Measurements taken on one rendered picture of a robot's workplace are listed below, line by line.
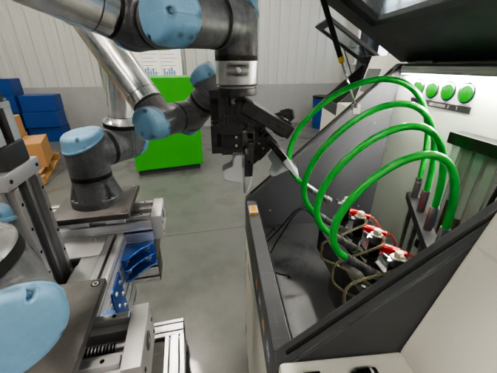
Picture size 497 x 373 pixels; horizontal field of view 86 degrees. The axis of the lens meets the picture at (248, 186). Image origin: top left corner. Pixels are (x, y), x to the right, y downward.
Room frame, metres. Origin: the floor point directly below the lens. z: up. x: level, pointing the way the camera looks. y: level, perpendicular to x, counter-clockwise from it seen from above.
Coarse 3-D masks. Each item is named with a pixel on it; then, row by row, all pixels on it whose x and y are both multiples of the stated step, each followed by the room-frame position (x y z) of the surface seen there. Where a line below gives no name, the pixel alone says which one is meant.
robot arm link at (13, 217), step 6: (0, 204) 0.33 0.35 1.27; (6, 204) 0.33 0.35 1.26; (0, 210) 0.31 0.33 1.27; (6, 210) 0.32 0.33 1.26; (12, 210) 0.33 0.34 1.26; (0, 216) 0.31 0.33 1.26; (6, 216) 0.31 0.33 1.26; (12, 216) 0.32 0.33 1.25; (6, 222) 0.30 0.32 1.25; (12, 222) 0.32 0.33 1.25; (18, 228) 0.33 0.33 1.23; (30, 246) 0.30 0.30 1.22
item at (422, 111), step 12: (372, 108) 0.58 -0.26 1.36; (384, 108) 0.58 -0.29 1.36; (420, 108) 0.59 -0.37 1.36; (360, 120) 0.58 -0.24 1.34; (432, 120) 0.59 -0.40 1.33; (336, 132) 0.57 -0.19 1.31; (324, 144) 0.57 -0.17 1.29; (432, 144) 0.60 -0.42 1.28; (312, 168) 0.57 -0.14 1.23; (432, 168) 0.59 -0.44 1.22; (432, 180) 0.59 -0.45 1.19; (420, 204) 0.60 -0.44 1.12; (324, 216) 0.57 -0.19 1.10
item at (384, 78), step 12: (348, 84) 0.66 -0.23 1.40; (360, 84) 0.66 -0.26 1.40; (408, 84) 0.67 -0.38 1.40; (336, 96) 0.65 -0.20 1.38; (420, 96) 0.67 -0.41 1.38; (288, 144) 0.65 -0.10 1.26; (288, 156) 0.64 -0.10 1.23; (420, 168) 0.68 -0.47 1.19; (300, 180) 0.65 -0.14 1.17; (420, 180) 0.67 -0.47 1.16
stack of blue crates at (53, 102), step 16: (0, 80) 5.27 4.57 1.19; (16, 80) 5.57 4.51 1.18; (16, 96) 5.38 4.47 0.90; (32, 96) 5.38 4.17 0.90; (48, 96) 5.46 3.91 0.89; (16, 112) 5.29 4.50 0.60; (32, 112) 5.33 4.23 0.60; (48, 112) 5.39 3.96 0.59; (64, 112) 5.80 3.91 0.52; (32, 128) 5.35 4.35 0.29; (48, 128) 5.41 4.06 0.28; (64, 128) 5.60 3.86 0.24
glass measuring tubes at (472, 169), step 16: (464, 144) 0.63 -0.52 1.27; (480, 144) 0.59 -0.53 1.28; (496, 144) 0.55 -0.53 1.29; (464, 160) 0.62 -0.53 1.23; (480, 160) 0.59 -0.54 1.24; (496, 160) 0.55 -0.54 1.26; (448, 176) 0.65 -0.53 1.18; (464, 176) 0.63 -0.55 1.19; (480, 176) 0.59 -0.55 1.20; (496, 176) 0.55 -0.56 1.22; (448, 192) 0.66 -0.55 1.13; (464, 192) 0.59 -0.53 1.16; (480, 192) 0.55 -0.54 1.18; (464, 208) 0.58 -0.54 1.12; (480, 208) 0.55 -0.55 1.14; (416, 240) 0.68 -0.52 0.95
